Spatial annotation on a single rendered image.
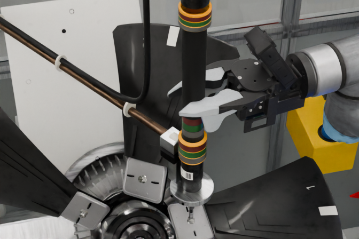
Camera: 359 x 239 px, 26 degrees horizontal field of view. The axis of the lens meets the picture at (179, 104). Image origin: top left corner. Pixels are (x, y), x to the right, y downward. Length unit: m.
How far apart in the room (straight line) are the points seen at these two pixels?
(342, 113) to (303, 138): 0.42
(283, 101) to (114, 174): 0.37
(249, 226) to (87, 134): 0.38
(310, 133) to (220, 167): 0.74
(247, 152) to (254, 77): 1.21
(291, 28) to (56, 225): 0.91
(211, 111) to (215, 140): 1.16
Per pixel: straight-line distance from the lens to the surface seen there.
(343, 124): 1.28
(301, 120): 1.67
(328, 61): 1.17
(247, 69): 1.14
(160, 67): 1.28
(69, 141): 1.50
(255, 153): 2.34
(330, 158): 1.66
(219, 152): 2.29
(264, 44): 1.08
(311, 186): 1.40
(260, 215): 1.34
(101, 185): 1.40
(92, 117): 1.50
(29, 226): 1.41
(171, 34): 1.28
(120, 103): 1.26
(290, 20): 2.03
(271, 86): 1.12
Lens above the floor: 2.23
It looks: 44 degrees down
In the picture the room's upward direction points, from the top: straight up
